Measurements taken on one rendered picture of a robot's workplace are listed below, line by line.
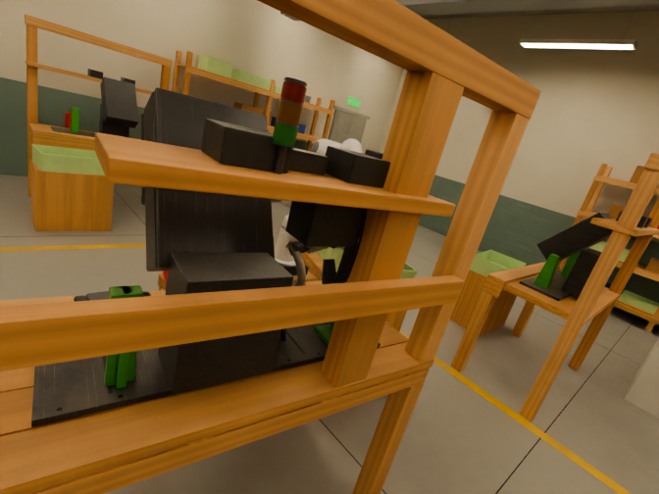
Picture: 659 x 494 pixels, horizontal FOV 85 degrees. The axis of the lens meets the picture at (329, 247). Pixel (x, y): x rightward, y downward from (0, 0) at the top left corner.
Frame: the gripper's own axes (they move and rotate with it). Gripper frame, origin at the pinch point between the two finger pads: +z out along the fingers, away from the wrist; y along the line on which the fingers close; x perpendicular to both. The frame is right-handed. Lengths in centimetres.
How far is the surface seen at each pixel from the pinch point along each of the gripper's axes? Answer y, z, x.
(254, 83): -347, -217, -398
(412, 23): 72, -12, -23
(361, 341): 8.3, -4.7, 38.1
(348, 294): 29.6, 5.7, 24.4
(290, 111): 57, 18, -12
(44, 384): -5, 77, 16
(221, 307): 36, 39, 18
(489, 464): -82, -107, 142
